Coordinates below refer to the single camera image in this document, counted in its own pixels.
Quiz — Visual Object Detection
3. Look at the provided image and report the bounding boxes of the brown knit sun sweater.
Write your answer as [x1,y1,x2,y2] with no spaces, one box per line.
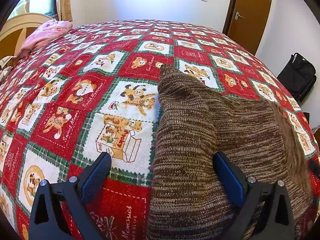
[146,64,312,239]

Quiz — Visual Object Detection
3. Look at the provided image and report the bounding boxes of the cream patterned curtain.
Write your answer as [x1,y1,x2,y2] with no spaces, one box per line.
[56,0,73,22]

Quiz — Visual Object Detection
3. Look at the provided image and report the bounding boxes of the window with dark frame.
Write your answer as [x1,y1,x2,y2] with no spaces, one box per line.
[9,0,57,19]

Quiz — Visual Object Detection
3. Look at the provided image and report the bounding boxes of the white patterned pillow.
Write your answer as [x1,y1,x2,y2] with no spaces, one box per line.
[0,56,16,82]

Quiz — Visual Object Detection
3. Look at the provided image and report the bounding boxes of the brown wooden door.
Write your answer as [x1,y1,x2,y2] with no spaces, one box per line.
[222,0,272,55]

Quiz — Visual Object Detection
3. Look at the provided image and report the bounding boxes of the cream wooden headboard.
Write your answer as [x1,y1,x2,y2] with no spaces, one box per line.
[0,12,52,59]

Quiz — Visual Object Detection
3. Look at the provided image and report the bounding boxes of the pink pillow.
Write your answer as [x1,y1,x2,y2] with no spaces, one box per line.
[17,19,73,58]

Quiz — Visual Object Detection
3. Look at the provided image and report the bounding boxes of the red patchwork bear bedspread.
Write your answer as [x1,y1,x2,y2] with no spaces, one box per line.
[1,20,319,239]

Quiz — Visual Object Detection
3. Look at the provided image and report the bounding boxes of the black bag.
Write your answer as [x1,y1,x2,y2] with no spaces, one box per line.
[277,53,317,102]

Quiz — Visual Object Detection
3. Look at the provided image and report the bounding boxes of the silver door handle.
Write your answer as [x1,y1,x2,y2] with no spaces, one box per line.
[234,11,244,20]

